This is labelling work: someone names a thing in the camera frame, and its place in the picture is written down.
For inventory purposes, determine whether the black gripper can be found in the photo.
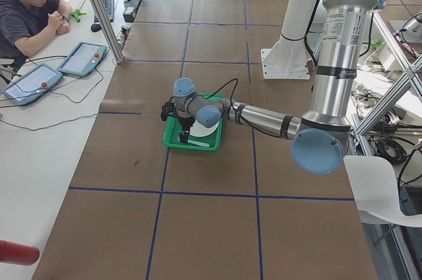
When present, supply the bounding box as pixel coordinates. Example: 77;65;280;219
177;116;195;144

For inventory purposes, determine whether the pale translucent plastic fork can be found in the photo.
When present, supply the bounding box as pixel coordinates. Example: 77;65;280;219
177;135;210;148

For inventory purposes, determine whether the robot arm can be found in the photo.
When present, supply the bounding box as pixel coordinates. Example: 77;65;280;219
161;0;387;175

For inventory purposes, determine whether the green plastic tray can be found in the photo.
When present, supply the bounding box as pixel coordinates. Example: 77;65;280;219
163;96;223;152

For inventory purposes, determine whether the white round plate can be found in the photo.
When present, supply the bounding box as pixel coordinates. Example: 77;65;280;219
189;121;220;138

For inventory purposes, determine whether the far blue teach pendant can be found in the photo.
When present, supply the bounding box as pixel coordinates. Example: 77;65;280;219
57;42;107;77

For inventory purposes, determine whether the blue teach pendant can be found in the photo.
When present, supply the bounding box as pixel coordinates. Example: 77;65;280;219
2;63;63;105
57;42;107;77

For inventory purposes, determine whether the black computer mouse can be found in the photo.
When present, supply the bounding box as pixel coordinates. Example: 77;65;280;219
90;22;102;33

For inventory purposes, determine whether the black power strip right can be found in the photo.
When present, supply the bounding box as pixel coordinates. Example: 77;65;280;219
123;0;142;23

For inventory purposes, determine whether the black keyboard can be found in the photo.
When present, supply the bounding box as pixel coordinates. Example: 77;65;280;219
101;0;115;22

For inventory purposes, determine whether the near blue teach pendant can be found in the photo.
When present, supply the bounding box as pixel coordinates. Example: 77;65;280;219
2;63;63;105

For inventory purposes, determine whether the green clamp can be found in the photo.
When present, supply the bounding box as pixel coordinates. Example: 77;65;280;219
71;9;87;23

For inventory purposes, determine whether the white chair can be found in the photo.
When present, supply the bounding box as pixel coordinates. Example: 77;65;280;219
344;155;421;227

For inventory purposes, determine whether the seated person in grey shirt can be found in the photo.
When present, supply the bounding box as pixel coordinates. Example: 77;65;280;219
1;0;73;72

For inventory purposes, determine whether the red cylinder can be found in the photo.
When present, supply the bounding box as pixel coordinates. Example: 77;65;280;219
1;240;40;266

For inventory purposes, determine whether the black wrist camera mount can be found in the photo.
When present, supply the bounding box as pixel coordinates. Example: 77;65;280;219
160;96;175;121

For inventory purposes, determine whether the black camera cable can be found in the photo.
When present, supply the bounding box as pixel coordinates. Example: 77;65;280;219
164;78;240;103

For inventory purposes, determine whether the white pedestal base plate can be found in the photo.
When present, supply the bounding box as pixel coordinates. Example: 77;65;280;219
260;43;310;80

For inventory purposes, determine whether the aluminium frame post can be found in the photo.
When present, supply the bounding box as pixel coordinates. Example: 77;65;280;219
90;0;125;65

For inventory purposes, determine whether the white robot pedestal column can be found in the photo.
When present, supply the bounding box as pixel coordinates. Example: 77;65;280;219
280;0;319;67

